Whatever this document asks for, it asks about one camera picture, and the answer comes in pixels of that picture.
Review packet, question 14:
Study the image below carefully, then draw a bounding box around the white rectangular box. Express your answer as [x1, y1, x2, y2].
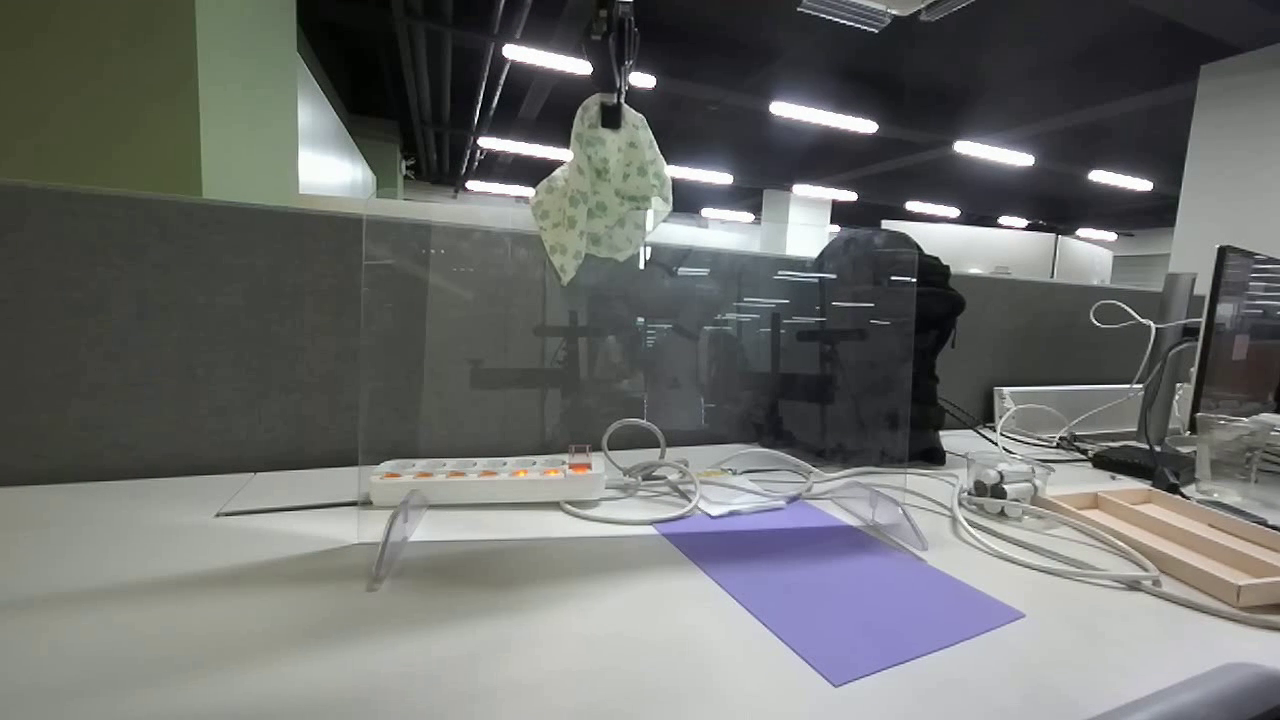
[988, 380, 1150, 447]

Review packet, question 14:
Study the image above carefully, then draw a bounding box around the black monitor stand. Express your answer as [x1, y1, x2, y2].
[1088, 273, 1201, 492]

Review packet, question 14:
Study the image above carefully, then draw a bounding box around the grey desk partition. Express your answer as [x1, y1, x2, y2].
[0, 176, 1203, 492]

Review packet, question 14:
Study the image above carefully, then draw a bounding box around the green patterned white towel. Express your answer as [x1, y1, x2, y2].
[528, 92, 674, 286]

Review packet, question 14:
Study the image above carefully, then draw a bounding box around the clear plastic container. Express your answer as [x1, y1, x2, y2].
[1192, 409, 1280, 522]

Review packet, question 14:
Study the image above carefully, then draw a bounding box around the grey curved bar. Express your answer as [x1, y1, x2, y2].
[1092, 659, 1280, 720]

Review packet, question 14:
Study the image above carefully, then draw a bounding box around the white power strip cable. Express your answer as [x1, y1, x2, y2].
[554, 411, 698, 529]

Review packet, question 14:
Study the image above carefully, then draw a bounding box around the ceiling air vent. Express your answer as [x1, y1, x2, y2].
[794, 0, 979, 41]

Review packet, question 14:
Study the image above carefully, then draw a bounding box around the black computer monitor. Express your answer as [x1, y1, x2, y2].
[1186, 241, 1280, 437]

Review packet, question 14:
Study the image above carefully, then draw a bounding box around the wooden tray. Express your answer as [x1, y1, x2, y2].
[1038, 479, 1280, 615]

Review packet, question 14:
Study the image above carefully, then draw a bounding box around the white plug adapter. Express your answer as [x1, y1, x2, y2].
[962, 458, 1047, 494]
[959, 485, 1038, 522]

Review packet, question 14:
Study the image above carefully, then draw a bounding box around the green square column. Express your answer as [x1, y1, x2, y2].
[0, 0, 300, 208]

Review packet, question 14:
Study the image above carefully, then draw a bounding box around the purple paper sheet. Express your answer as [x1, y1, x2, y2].
[654, 494, 1026, 692]

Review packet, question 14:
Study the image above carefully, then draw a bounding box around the white power strip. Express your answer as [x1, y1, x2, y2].
[368, 452, 608, 510]

